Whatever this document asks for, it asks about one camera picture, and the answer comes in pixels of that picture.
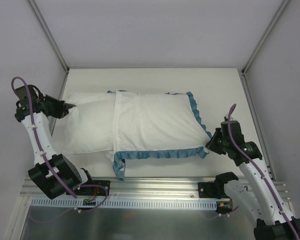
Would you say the left aluminium frame post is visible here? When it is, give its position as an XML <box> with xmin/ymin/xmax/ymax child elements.
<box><xmin>26</xmin><ymin>0</ymin><xmax>70</xmax><ymax>74</ymax></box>

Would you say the white slotted cable duct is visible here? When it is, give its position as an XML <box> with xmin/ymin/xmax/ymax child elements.
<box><xmin>31</xmin><ymin>197</ymin><xmax>218</xmax><ymax>211</ymax></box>

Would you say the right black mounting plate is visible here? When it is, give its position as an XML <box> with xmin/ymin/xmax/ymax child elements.
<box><xmin>197</xmin><ymin>182</ymin><xmax>229</xmax><ymax>199</ymax></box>

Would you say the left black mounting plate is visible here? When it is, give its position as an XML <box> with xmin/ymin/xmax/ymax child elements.
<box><xmin>75</xmin><ymin>179</ymin><xmax>111</xmax><ymax>197</ymax></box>

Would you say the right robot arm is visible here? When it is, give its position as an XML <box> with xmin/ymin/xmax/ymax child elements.
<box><xmin>204</xmin><ymin>119</ymin><xmax>300</xmax><ymax>240</ymax></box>

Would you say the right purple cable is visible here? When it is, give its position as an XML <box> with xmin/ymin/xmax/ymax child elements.
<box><xmin>202</xmin><ymin>103</ymin><xmax>300</xmax><ymax>240</ymax></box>

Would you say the blue patterned pillowcase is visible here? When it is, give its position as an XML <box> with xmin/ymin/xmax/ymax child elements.
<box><xmin>108</xmin><ymin>90</ymin><xmax>212</xmax><ymax>180</ymax></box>

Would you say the black mounting plate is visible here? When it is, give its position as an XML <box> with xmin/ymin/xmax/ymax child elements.
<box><xmin>75</xmin><ymin>179</ymin><xmax>111</xmax><ymax>197</ymax></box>
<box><xmin>197</xmin><ymin>182</ymin><xmax>229</xmax><ymax>199</ymax></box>

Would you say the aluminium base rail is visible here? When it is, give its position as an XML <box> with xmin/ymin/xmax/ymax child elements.
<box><xmin>20</xmin><ymin>177</ymin><xmax>291</xmax><ymax>202</ymax></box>

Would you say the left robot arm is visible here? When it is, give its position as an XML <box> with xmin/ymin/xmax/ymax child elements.
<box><xmin>14</xmin><ymin>84</ymin><xmax>95</xmax><ymax>200</ymax></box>

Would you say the white pillow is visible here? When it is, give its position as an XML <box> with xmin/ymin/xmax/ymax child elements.
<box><xmin>62</xmin><ymin>91</ymin><xmax>116</xmax><ymax>155</ymax></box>

